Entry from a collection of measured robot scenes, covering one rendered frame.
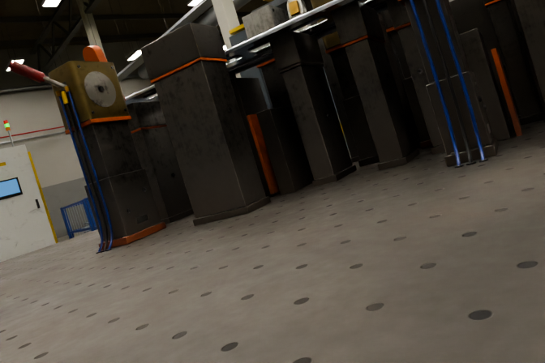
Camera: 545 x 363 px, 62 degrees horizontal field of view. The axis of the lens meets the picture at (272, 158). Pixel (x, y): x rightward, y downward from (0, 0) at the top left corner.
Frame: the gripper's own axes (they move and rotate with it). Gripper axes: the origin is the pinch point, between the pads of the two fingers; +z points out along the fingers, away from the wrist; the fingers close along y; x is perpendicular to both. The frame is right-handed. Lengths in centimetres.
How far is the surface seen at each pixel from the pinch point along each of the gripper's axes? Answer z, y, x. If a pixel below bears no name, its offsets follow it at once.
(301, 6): 16.4, 18.0, 16.6
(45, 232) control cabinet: 56, -183, -626
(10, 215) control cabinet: 17, -149, -632
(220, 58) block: 27, 47, 15
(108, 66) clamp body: 19, 52, -10
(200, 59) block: 28, 53, 16
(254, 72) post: 22.2, 6.0, -11.3
